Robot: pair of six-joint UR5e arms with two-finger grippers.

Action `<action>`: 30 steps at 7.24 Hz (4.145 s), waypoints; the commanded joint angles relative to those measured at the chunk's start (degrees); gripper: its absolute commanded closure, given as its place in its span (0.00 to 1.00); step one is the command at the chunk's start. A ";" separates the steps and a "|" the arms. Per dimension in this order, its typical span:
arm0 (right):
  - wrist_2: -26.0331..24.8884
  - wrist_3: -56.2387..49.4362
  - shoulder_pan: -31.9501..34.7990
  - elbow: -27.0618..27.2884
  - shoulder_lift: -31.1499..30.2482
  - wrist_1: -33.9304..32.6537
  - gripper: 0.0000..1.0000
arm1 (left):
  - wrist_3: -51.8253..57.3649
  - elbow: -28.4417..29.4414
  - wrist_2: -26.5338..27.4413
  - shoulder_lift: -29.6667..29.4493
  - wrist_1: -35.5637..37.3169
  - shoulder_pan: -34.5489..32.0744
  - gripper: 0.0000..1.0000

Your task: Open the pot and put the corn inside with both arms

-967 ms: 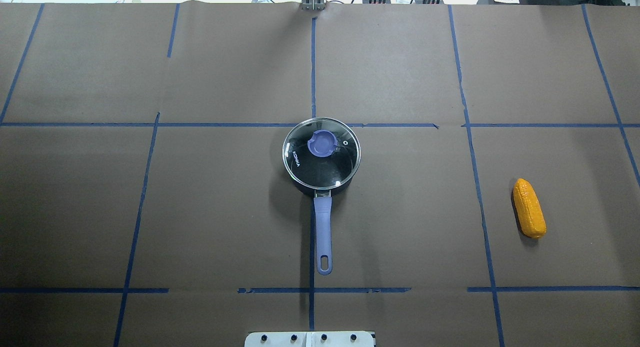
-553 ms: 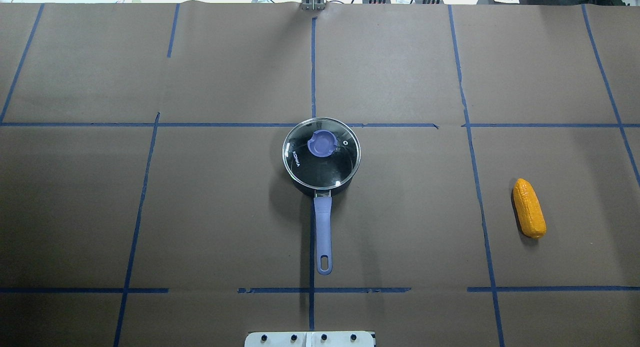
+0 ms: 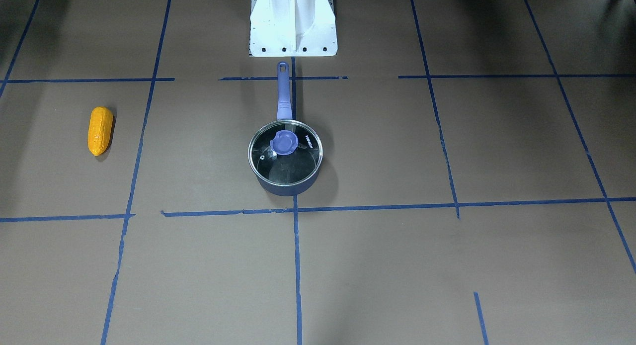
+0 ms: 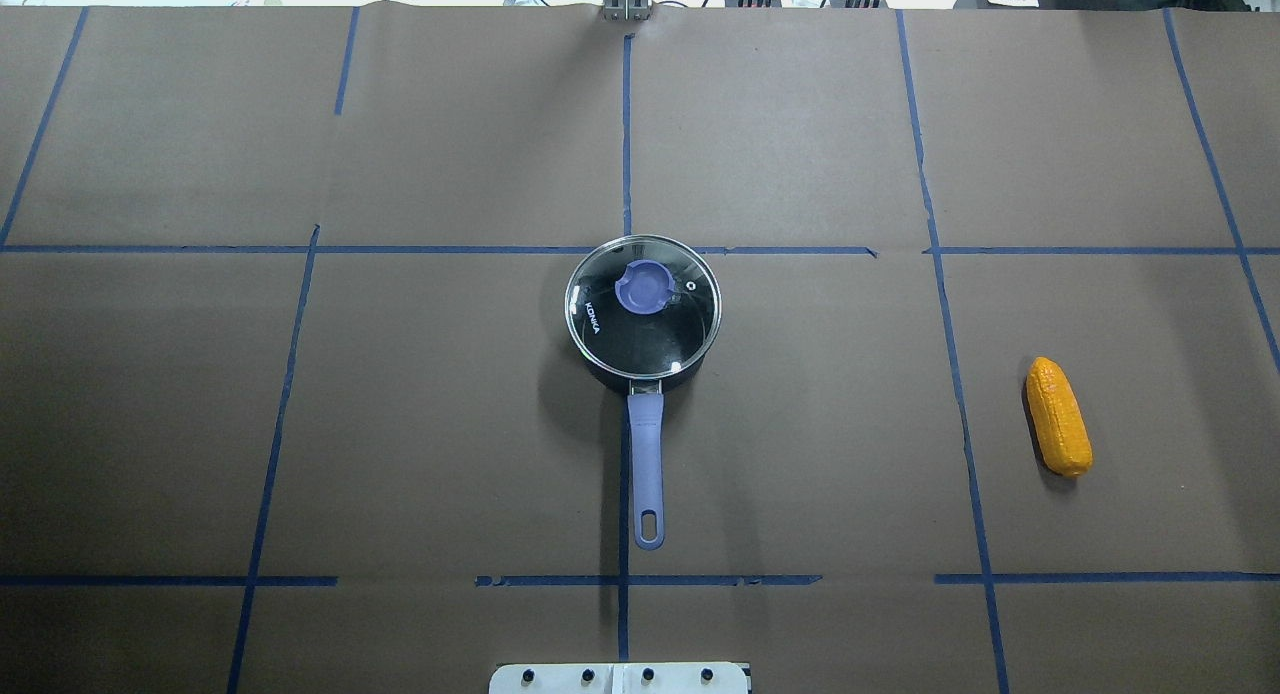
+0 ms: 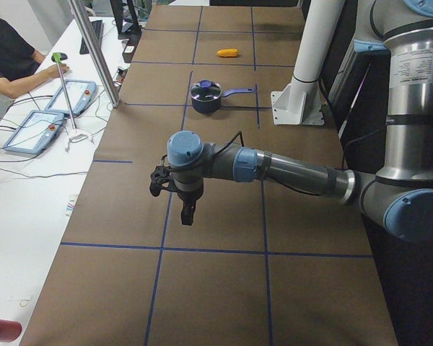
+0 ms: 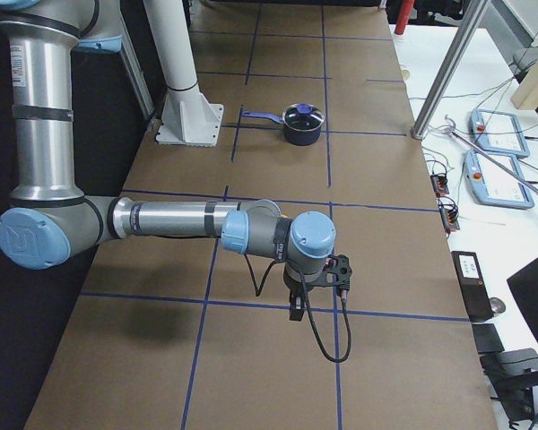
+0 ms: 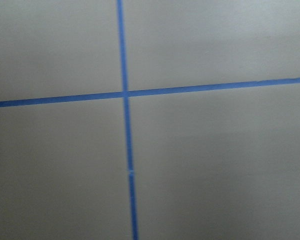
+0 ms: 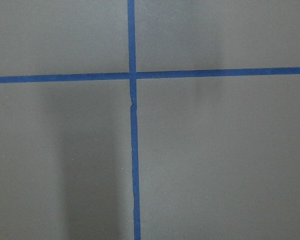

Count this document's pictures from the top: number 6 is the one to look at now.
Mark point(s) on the orange connector board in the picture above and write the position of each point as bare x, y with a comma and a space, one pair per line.
448, 211
439, 183

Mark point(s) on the glass lid blue knob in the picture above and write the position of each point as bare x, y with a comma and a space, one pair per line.
303, 117

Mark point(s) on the orange connector board near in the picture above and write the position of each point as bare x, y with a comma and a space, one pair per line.
448, 211

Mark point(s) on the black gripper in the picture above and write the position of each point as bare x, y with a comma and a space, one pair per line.
292, 284

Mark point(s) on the aluminium frame post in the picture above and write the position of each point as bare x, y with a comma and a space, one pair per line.
452, 59

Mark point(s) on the orange connector board far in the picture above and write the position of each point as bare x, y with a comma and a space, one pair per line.
439, 183

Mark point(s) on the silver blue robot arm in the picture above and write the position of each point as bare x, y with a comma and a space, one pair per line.
108, 134

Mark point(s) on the black power box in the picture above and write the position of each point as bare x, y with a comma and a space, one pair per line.
471, 283

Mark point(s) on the near teach pendant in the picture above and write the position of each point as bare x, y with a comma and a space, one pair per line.
492, 186

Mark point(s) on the far teach pendant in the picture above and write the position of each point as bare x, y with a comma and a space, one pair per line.
498, 132

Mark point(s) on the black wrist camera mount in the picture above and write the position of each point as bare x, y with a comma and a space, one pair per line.
336, 273

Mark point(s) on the dark blue saucepan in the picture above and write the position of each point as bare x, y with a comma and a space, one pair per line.
294, 137

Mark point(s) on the teach pendant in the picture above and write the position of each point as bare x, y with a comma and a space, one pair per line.
498, 132
492, 186

